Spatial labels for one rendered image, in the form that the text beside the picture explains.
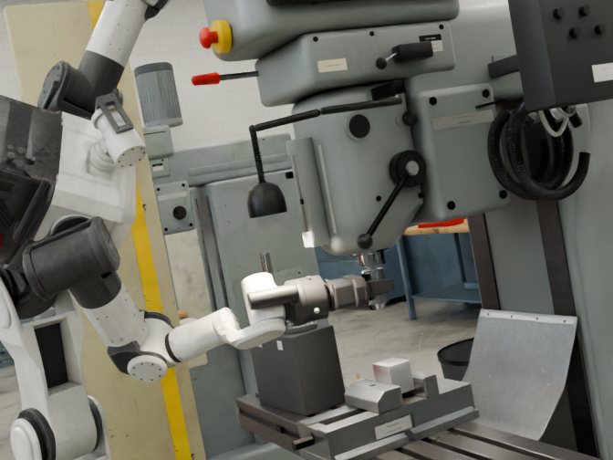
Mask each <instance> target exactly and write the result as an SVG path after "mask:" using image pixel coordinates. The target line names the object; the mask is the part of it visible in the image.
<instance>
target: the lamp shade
mask: <svg viewBox="0 0 613 460"><path fill-rule="evenodd" d="M247 209H248V214H249V218H256V217H261V216H266V215H271V214H280V213H284V212H287V209H286V199H285V197H284V195H283V193H282V191H281V189H280V188H279V186H278V185H276V184H274V183H268V182H262V183H258V184H256V185H254V186H253V187H252V188H251V189H250V191H249V192H248V197H247Z"/></svg>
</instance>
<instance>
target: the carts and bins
mask: <svg viewBox="0 0 613 460"><path fill-rule="evenodd" d="M473 340H474V338H471V339H468V340H461V341H458V342H455V343H453V344H450V345H448V346H446V347H444V348H442V349H441V350H439V351H438V353H437V357H438V361H439V362H440V363H441V366H442V373H443V377H444V379H449V380H454V381H458V382H461V381H462V378H463V376H464V374H465V373H466V371H467V368H468V365H469V360H470V357H471V352H472V347H473Z"/></svg>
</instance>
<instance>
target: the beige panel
mask: <svg viewBox="0 0 613 460"><path fill-rule="evenodd" d="M105 3H106V1H105V0H93V1H79V2H65V3H51V4H37V5H10V6H5V9H4V16H5V24H6V29H7V34H8V38H9V43H10V47H11V52H12V57H13V61H14V66H15V71H16V79H17V84H18V88H19V93H20V98H21V101H22V102H24V103H27V104H30V105H33V106H36V107H37V100H38V97H39V95H40V92H41V90H42V86H43V83H44V80H45V77H46V75H47V73H48V71H49V70H50V69H51V68H52V67H53V66H55V65H56V63H57V62H58V61H61V60H64V61H66V62H67V63H69V64H70V65H71V67H73V68H76V69H78V66H79V63H80V61H81V59H82V57H83V55H84V52H85V50H86V48H87V45H88V42H89V40H90V38H91V36H92V34H93V31H94V29H95V26H96V24H97V22H98V20H99V17H100V14H101V12H102V10H103V7H104V5H105ZM117 88H118V89H120V90H121V91H122V93H123V97H124V102H123V107H122V108H123V109H124V110H125V112H126V113H127V115H128V116H129V118H130V120H131V122H132V124H133V125H134V128H133V129H135V130H136V132H137V133H138V134H139V136H140V138H141V140H142V141H143V143H144V144H145V140H144V136H143V131H142V126H141V121H140V113H139V108H138V103H137V98H136V93H135V88H134V84H133V79H132V74H131V69H130V61H129V60H128V63H127V65H126V67H125V69H124V71H123V73H122V76H121V78H120V81H119V84H118V86H117ZM118 253H119V256H120V264H119V270H117V271H116V272H117V273H118V275H119V277H120V279H121V281H122V283H123V284H124V286H125V288H126V289H127V290H128V292H129V294H130V296H131V298H132V299H133V301H134V303H135V305H136V306H137V308H138V309H143V310H147V311H158V312H160V313H162V314H164V315H166V316H167V317H168V318H169V319H170V320H171V324H172V325H173V327H174V328H177V327H180V326H181V325H180V321H179V315H178V310H177V306H176V301H175V296H174V291H173V286H172V282H171V273H170V269H169V263H168V258H167V254H166V249H165V244H164V240H163V234H162V230H161V221H160V217H159V212H158V206H157V202H156V197H155V192H154V188H153V182H152V178H151V169H150V165H149V160H148V154H146V156H145V157H144V158H143V159H142V160H141V161H140V162H138V163H137V164H136V217H135V220H134V224H133V226H132V228H131V229H130V231H129V233H128V234H127V236H126V238H125V240H124V241H123V243H122V245H121V247H120V248H119V251H118ZM78 307H79V310H80V313H81V317H82V319H83V323H84V326H85V332H84V339H83V346H82V352H81V361H82V368H83V373H84V380H85V386H86V393H87V395H90V396H92V397H94V398H95V399H96V400H97V401H98V402H99V403H100V405H101V407H102V409H103V411H104V413H105V416H106V420H107V426H108V433H109V447H110V454H111V460H206V457H205V452H204V447H203V439H202V434H201V429H200V424H199V419H198V414H197V410H196V405H195V400H194V395H193V390H192V382H191V377H190V372H189V367H188V362H181V363H180V364H178V365H175V366H173V367H171V368H169V369H167V373H166V375H165V376H164V377H163V378H161V379H160V380H157V381H156V382H141V381H138V380H136V379H134V378H133V377H131V376H130V375H128V374H126V373H123V372H120V371H119V370H118V368H117V367H116V366H115V364H114V363H113V362H112V360H111V358H110V357H109V355H108V353H107V347H106V345H105V343H104V342H103V340H102V339H101V337H100V336H99V334H98V333H97V332H96V330H95V329H94V327H93V326H92V324H91V323H90V321H89V320H88V317H87V316H86V314H85V313H84V311H83V310H82V308H81V307H80V305H78Z"/></svg>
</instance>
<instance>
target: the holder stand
mask: <svg viewBox="0 0 613 460"><path fill-rule="evenodd" d="M285 325H286V331H285V332H284V334H283V335H281V336H280V337H278V338H276V339H273V340H270V341H268V342H266V343H263V344H261V345H259V346H256V347H254V348H251V349H250V351H251V356H252V361H253V365H254V370H255V379H256V384H257V390H258V394H259V399H260V403H261V404H262V405H266V406H270V407H274V408H277V409H281V410H285V411H289V412H292V413H298V414H302V415H306V416H308V415H310V414H312V413H317V412H319V411H322V410H325V409H327V408H329V407H332V406H335V405H338V404H340V403H344V402H345V401H346V400H345V395H344V394H345V387H344V382H343V377H342V371H341V367H340V361H339V356H338V347H337V342H336V337H335V332H334V327H333V326H332V325H320V324H313V321H311V322H307V323H302V324H297V325H294V324H293V323H291V322H290V321H289V320H287V321H286V322H285Z"/></svg>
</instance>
